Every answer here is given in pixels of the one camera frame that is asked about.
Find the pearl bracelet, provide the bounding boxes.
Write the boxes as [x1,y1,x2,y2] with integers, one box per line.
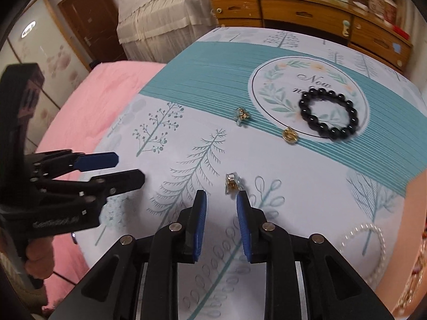
[339,222,388,285]

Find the gold round brooch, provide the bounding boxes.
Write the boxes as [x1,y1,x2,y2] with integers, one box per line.
[282,127,299,145]

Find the left hand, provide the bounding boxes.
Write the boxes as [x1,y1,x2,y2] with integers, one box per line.
[25,237,55,280]

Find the pink blanket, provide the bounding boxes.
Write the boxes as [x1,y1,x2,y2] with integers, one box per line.
[37,61,164,312]

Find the pink paper box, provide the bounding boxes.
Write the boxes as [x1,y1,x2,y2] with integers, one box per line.
[375,172,426,314]

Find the tree-print tablecloth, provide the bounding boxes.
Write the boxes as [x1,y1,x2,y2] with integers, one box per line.
[77,27,426,319]

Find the brown door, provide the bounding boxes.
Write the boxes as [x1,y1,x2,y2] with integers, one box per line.
[59,0,127,63]

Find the wooden desk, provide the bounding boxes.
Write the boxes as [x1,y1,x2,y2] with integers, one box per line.
[211,0,412,74]

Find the red box on desk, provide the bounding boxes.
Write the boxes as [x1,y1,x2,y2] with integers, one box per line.
[392,25,410,41]

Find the black bead bracelet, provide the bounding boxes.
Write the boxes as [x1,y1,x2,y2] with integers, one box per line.
[297,87,360,141]

